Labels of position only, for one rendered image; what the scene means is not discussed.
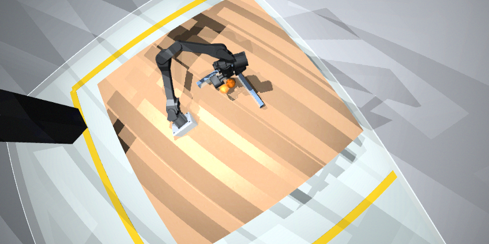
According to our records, clear low glass walls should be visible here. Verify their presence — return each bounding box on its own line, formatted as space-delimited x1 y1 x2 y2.
199 72 260 107

